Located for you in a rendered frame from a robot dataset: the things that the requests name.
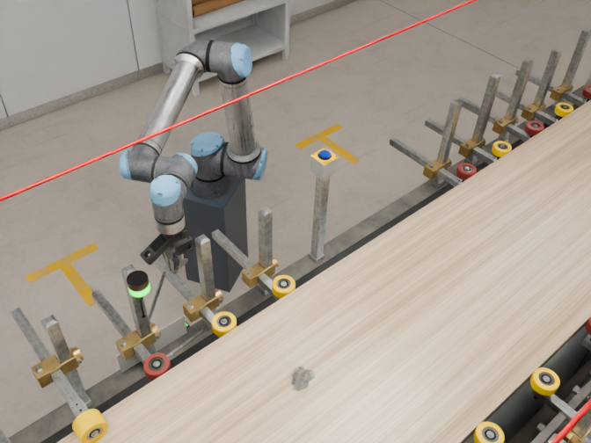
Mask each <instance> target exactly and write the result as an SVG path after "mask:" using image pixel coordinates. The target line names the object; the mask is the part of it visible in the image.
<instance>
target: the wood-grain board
mask: <svg viewBox="0 0 591 443"><path fill-rule="evenodd" d="M590 316H591V100H589V101H588V102H587V103H586V104H584V105H582V106H581V107H579V108H577V109H576V110H574V111H573V112H571V113H569V114H568V115H566V116H565V117H564V118H562V119H561V120H559V121H557V122H555V123H554V124H552V125H551V126H549V127H547V128H546V129H545V130H543V131H542V132H540V133H539V134H537V135H535V136H534V137H532V138H530V139H529V140H527V141H526V142H524V143H523V144H522V145H520V146H518V147H517V148H515V149H513V150H512V151H510V152H509V153H507V154H505V155H504V156H503V157H501V158H500V159H498V160H497V161H495V162H493V163H491V164H490V165H488V166H487V167H485V168H484V169H483V170H481V171H479V172H478V173H476V174H475V175H473V176H471V177H470V178H468V179H466V180H465V181H463V182H462V183H461V184H459V185H457V186H456V187H454V188H453V189H451V190H450V191H448V192H446V193H444V194H443V195H442V196H441V197H439V198H438V199H436V200H434V201H432V202H431V203H429V204H428V205H426V206H425V207H423V208H421V209H420V210H419V211H417V212H416V213H414V214H412V215H410V216H409V217H407V218H406V219H404V220H403V221H401V222H400V223H398V224H397V225H395V226H394V227H392V228H391V229H388V230H387V231H385V232H384V233H382V234H381V235H380V236H378V237H376V238H375V239H373V240H372V241H370V242H369V243H367V244H365V245H363V246H362V247H361V248H360V249H358V250H357V251H354V252H353V253H351V254H350V255H348V256H347V257H345V258H343V259H341V260H340V261H339V262H338V263H336V264H335V265H333V266H331V267H329V268H328V269H326V270H325V271H323V272H321V273H320V274H319V275H317V276H316V277H314V278H313V279H311V280H309V281H308V282H306V283H304V284H303V285H301V286H300V287H299V288H297V289H296V290H294V291H292V292H291V293H289V294H287V295H286V296H284V297H282V298H281V299H279V300H278V301H277V302H275V303H274V304H272V305H270V306H269V307H267V308H266V309H264V310H262V311H261V312H259V313H258V314H257V315H255V316H253V317H252V318H250V319H249V320H247V321H245V322H244V323H242V324H240V325H239V326H237V327H236V328H235V329H233V330H231V331H230V332H228V333H227V334H225V335H224V336H222V337H220V338H218V339H217V340H216V341H215V342H213V343H211V344H210V345H208V346H206V347H205V348H203V349H202V350H200V351H198V352H197V353H196V354H194V355H193V356H191V357H190V358H188V359H186V360H184V361H183V362H181V363H180V364H178V365H177V366H175V367H174V368H172V369H171V370H169V371H168V372H166V373H165V374H162V375H161V376H159V377H158V378H156V379H155V380H154V381H152V382H150V383H149V384H147V385H146V386H144V387H143V388H141V389H139V390H137V391H136V392H135V393H134V394H132V395H131V396H128V397H127V398H125V399H124V400H122V401H121V402H119V403H117V404H115V405H114V406H113V407H112V408H110V409H109V410H107V411H105V412H103V413H102V414H101V415H102V416H103V418H104V419H105V421H106V422H107V423H108V429H107V431H106V433H105V435H104V436H103V437H102V438H101V439H99V440H97V441H96V442H94V443H463V442H464V441H465V440H466V439H467V438H468V437H469V436H470V435H472V434H473V433H474V432H475V430H476V428H477V426H478V425H479V424H480V423H482V422H485V421H486V420H487V419H488V418H489V417H490V416H491V415H492V414H493V413H494V412H495V411H496V410H497V409H498V408H499V407H500V406H501V405H502V404H503V403H504V402H505V401H506V400H507V399H508V398H509V397H510V396H511V395H512V394H513V393H514V392H515V391H516V390H517V389H518V388H519V387H520V386H521V385H522V384H523V383H524V382H526V381H527V380H528V379H529V378H530V377H531V375H532V374H533V373H534V371H535V370H536V369H538V368H540V367H541V366H542V365H543V364H544V363H545V362H546V361H547V360H548V359H549V358H550V357H552V356H553V355H554V354H555V353H556V352H557V351H558V350H559V349H560V348H561V347H562V346H563V345H564V344H565V343H566V342H567V341H568V340H569V339H570V338H571V337H572V336H573V335H574V334H575V333H576V332H577V331H578V330H580V329H581V328H582V327H583V326H584V325H585V324H586V323H587V321H588V319H589V317H590ZM299 366H302V367H303V368H304V370H306V369H311V370H313V373H314V374H315V375H316V377H315V378H314V380H311V381H309V384H308V387H307V388H306V389H301V390H299V391H297V390H296V389H293V386H292V384H291V381H292V380H293V378H292V376H291V374H292V372H293V370H294V368H297V367H299Z"/></svg>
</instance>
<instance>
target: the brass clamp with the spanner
mask: <svg viewBox="0 0 591 443"><path fill-rule="evenodd" d="M150 329H151V333H150V334H149V335H147V336H145V337H144V338H141V336H140V335H139V334H138V333H137V331H136V330H134V331H132V332H131V333H129V334H127V335H126V336H125V337H123V338H121V339H119V340H117V341H116V342H115V343H116V346H117V349H118V352H119V353H120V355H121V356H122V357H123V359H124V360H127V359H129V358H131V357H132V356H134V355H135V351H134V347H136V346H137V345H139V344H140V343H142V344H143V345H144V347H145V348H147V347H148V346H150V345H152V344H154V343H156V342H157V339H159V338H160V336H161V332H160V330H159V329H158V327H157V326H156V325H155V324H154V323H152V324H150ZM121 340H125V342H126V343H127V344H126V346H124V347H121V346H120V341H121Z"/></svg>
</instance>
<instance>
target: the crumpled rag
mask: <svg viewBox="0 0 591 443"><path fill-rule="evenodd" d="M291 376H292V378H293V380H292V381H291V384H292V386H293V389H296V390H297V391H299V390H301V389H306V388H307V387H308V384H309V381H311V380H314V378H315V377H316V375H315V374H314V373H313V370H311V369H306V370H304V368H303V367H302V366H299V367H297V368H294V370H293V372H292V374H291Z"/></svg>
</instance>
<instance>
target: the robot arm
mask: <svg viewBox="0 0 591 443"><path fill-rule="evenodd" d="M172 64H173V68H174V69H173V71H172V73H171V75H170V77H169V79H168V81H167V83H166V85H165V87H164V89H163V91H162V93H161V94H160V96H159V98H158V100H157V102H156V104H155V106H154V108H153V110H152V112H151V114H150V116H149V118H148V120H147V122H146V124H145V126H144V128H143V129H142V132H141V133H140V135H139V137H138V139H137V140H139V139H141V138H143V137H145V136H148V135H150V134H154V133H155V132H157V131H160V130H162V129H165V128H167V127H170V126H172V125H175V123H176V121H177V119H178V116H179V114H180V112H181V110H182V108H183V106H184V104H185V102H186V99H187V97H188V95H189V93H190V91H191V89H192V88H193V84H194V82H195V80H197V79H200V78H201V77H202V75H203V73H206V72H211V73H217V76H218V79H219V83H220V87H221V93H222V98H223V103H224V104H225V103H227V102H230V101H231V100H233V99H236V98H239V97H242V96H243V95H246V94H248V93H250V88H249V81H248V76H249V75H250V74H251V72H252V52H251V50H250V48H249V47H248V46H246V45H245V44H240V43H237V42H235V43H233V42H227V41H219V40H198V41H195V42H193V43H191V44H188V45H187V46H185V47H183V48H182V49H180V50H179V51H178V52H177V54H176V55H175V57H174V59H173V62H172ZM224 112H225V118H226V123H227V128H228V133H229V138H230V142H225V141H224V139H223V137H222V136H221V135H220V134H218V133H216V132H212V133H211V132H206V133H202V134H198V135H197V136H195V137H194V138H193V140H192V142H191V156H189V155H188V154H185V153H177V154H175V155H173V156H172V157H168V156H160V155H161V153H162V151H163V148H164V145H165V144H166V142H167V140H168V138H169V136H170V133H171V131H172V129H171V130H169V131H166V132H164V133H162V134H159V135H157V136H154V137H152V138H149V139H148V140H146V141H143V142H140V143H137V144H136V145H134V146H133V148H132V149H131V150H128V149H127V150H124V151H123V152H122V153H121V155H120V174H121V176H122V177H124V178H126V179H131V180H132V181H133V180H135V181H142V182H147V183H151V184H150V199H151V203H152V208H153V214H154V218H155V223H156V228H157V230H158V232H160V233H161V234H160V235H159V236H158V237H157V238H156V239H155V240H154V241H153V242H152V243H151V244H150V245H149V246H148V247H147V248H146V249H145V250H144V251H143V252H142V253H141V254H140V256H141V257H142V259H143V260H144V261H145V262H146V263H147V264H148V265H152V264H153V263H154V262H155V261H156V260H157V259H158V258H159V257H160V256H161V255H162V254H163V256H164V260H165V262H166V264H167V266H168V268H169V270H170V271H171V272H172V273H173V274H175V273H177V272H178V270H179V268H181V267H182V266H183V265H185V264H186V263H187V262H188V259H187V258H183V259H182V257H181V256H182V254H184V253H185V252H187V253H189V252H191V251H193V239H192V238H191V237H190V236H189V228H188V222H187V221H185V216H184V208H183V199H184V198H185V196H186V193H187V191H188V189H189V188H190V186H191V191H192V193H193V194H194V195H195V196H197V197H199V198H202V199H206V200H213V199H218V198H221V197H222V196H224V195H225V194H226V193H227V192H228V191H229V190H230V178H229V176H232V177H237V178H247V179H251V180H261V179H262V177H263V174H264V171H265V168H266V160H267V149H266V148H261V147H260V143H259V141H258V140H257V139H256V138H255V133H254V125H253V117H252V103H251V96H250V97H248V98H244V99H242V100H239V101H237V102H235V103H233V104H231V105H227V106H225V107H224ZM191 243H192V247H191Z"/></svg>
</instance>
